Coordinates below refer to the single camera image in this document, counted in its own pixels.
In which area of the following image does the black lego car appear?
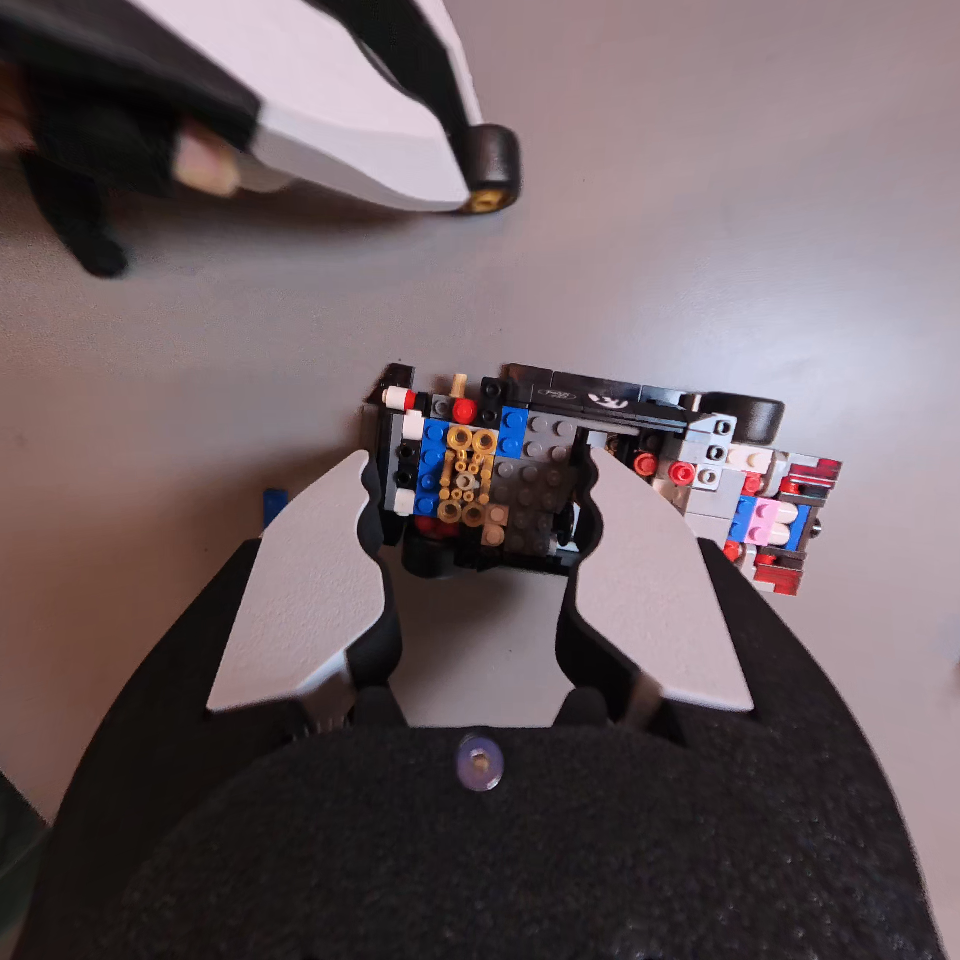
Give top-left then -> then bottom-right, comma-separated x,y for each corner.
363,362 -> 845,600

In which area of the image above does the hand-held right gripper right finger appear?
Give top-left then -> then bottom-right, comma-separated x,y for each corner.
555,447 -> 756,730

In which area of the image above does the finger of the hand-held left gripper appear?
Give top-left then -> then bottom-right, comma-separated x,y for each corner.
317,0 -> 487,145
133,0 -> 472,213

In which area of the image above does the person's left hand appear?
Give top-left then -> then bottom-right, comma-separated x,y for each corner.
172,118 -> 243,198

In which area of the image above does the black lego wheel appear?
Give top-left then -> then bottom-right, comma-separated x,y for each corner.
453,123 -> 522,217

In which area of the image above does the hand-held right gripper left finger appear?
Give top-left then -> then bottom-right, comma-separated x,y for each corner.
204,448 -> 404,723

